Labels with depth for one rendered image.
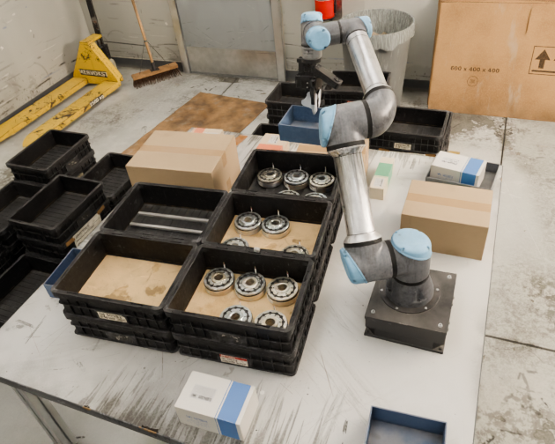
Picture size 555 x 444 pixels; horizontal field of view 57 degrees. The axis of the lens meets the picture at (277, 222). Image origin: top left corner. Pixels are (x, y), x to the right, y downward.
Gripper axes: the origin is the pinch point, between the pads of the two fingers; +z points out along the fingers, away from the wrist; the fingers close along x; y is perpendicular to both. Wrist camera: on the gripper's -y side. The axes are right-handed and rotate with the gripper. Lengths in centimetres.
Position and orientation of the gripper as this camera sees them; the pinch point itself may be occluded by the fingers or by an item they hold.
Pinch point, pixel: (316, 111)
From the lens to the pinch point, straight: 202.1
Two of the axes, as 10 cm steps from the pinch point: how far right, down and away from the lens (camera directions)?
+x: -4.1, 5.0, -7.6
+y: -9.1, -1.9, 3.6
